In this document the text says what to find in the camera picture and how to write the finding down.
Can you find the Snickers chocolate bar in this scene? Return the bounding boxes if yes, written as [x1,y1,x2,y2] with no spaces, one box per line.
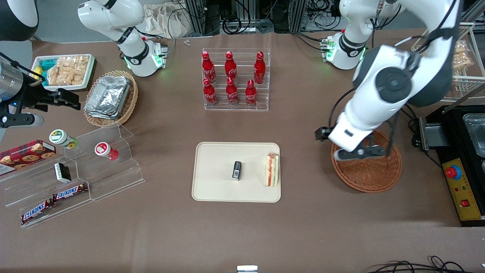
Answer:
[52,183,89,202]
[20,199,55,225]

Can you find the cream plastic serving tray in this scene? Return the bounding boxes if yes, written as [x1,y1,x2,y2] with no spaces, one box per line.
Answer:
[191,142,282,203]

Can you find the yellow snack packet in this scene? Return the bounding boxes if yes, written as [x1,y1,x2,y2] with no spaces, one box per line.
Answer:
[33,68,48,86]

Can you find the plastic-wrapped triangle sandwich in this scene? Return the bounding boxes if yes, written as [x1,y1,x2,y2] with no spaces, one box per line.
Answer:
[264,152,280,188]

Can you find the red cookie box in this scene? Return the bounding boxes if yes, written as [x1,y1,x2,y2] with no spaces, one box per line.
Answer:
[0,140,57,176]

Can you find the rice cracker bag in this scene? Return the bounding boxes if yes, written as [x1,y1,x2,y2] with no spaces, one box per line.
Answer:
[46,55,90,86]

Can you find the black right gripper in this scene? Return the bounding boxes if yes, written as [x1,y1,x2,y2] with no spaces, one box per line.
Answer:
[15,84,81,113]

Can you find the white cloth bags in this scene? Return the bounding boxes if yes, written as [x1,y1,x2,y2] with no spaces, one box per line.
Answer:
[141,3,194,39]

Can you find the round brown wicker basket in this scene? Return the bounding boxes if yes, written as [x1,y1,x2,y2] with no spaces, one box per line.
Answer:
[331,130,402,194]

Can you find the black power cable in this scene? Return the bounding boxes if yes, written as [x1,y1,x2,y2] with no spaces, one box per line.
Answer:
[406,104,444,169]

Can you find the black and white small box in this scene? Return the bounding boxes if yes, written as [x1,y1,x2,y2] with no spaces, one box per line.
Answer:
[54,162,72,184]

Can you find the yellow control panel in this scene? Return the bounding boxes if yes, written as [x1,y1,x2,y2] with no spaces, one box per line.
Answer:
[442,158,484,221]

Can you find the steel pan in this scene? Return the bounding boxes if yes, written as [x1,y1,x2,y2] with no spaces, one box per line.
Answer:
[462,113,485,158]

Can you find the cream wire rack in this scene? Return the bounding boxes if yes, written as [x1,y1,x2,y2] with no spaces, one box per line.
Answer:
[411,22,485,104]

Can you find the light woven oval basket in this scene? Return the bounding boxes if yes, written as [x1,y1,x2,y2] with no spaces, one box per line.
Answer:
[83,70,139,128]

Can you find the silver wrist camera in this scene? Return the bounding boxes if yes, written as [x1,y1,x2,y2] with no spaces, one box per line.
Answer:
[0,113,44,128]

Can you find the white rectangular snack tray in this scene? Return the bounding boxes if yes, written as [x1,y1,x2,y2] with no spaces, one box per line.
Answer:
[31,54,96,92]

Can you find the black cable coil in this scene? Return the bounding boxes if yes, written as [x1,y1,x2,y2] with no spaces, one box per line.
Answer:
[222,14,244,35]

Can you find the red cola bottle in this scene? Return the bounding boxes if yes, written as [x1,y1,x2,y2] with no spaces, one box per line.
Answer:
[245,79,258,107]
[254,51,266,85]
[225,51,238,82]
[202,51,216,83]
[226,77,239,106]
[203,78,218,107]

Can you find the bagged cracker snack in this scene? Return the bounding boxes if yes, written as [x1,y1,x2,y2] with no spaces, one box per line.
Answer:
[453,40,474,73]

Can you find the red bottle white cap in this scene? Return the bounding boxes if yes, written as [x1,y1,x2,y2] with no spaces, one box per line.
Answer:
[94,142,119,161]

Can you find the stacked aluminium foil trays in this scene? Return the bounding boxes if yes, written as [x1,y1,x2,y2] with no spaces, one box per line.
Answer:
[84,75,131,120]

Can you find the black countertop appliance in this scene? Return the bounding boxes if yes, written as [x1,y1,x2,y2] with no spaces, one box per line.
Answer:
[424,105,485,228]

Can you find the aluminium frame post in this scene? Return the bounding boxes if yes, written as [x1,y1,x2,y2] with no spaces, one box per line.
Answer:
[184,0,221,36]
[288,0,308,31]

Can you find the clear acrylic bottle rack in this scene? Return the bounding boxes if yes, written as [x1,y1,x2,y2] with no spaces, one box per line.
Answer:
[202,48,271,111]

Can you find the clear acrylic stepped display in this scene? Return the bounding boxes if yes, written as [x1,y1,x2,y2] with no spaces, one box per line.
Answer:
[4,122,146,229]

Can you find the black floor cables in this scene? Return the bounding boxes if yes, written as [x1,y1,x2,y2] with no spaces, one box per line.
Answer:
[366,255,472,273]

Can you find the green bottle sunflower cap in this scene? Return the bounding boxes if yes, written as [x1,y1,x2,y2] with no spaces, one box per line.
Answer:
[49,129,78,149]

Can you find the grey metal bracket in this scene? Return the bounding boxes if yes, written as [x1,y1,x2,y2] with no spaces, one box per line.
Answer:
[418,116,452,151]

